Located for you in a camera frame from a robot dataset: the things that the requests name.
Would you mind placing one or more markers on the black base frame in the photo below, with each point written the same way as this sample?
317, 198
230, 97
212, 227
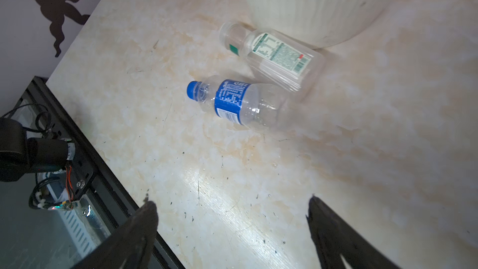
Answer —
41, 240

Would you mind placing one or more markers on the white bin with pink liner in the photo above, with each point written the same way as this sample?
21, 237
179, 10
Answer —
316, 23

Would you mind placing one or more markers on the clear bottle green white label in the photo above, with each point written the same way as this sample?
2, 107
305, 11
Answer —
273, 57

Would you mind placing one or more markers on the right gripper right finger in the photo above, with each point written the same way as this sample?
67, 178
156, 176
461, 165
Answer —
338, 243

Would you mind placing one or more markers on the white slotted cable duct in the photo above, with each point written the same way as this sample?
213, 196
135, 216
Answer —
83, 226

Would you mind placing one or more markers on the small clear bottle blue label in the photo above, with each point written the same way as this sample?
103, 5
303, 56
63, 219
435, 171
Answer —
261, 107

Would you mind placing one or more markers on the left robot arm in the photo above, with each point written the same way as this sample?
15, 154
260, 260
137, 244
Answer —
21, 155

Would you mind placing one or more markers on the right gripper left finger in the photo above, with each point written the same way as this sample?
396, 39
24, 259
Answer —
130, 246

